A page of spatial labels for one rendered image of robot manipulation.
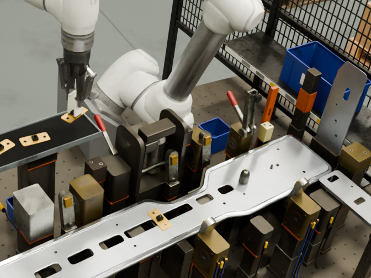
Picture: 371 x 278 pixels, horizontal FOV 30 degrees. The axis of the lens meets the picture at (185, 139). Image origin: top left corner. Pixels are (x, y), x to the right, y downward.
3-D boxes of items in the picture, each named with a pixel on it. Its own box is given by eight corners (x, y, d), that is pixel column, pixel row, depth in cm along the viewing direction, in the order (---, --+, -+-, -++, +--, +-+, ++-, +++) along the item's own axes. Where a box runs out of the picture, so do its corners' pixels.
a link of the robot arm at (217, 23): (152, 100, 279) (190, 138, 275) (125, 117, 268) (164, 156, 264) (235, -44, 222) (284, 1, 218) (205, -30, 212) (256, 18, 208)
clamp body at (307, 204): (288, 293, 232) (314, 222, 210) (264, 268, 238) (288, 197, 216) (302, 284, 235) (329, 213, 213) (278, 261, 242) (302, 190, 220)
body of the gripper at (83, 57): (56, 44, 189) (56, 71, 195) (80, 56, 186) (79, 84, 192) (74, 33, 194) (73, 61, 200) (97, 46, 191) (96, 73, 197)
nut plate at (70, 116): (69, 123, 202) (70, 120, 201) (59, 118, 203) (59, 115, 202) (88, 110, 208) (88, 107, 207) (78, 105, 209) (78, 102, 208)
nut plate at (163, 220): (173, 226, 206) (173, 223, 206) (162, 231, 204) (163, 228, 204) (156, 208, 211) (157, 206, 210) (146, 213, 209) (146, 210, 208)
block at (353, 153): (330, 234, 255) (359, 161, 232) (314, 220, 259) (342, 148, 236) (344, 225, 259) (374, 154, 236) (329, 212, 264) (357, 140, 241)
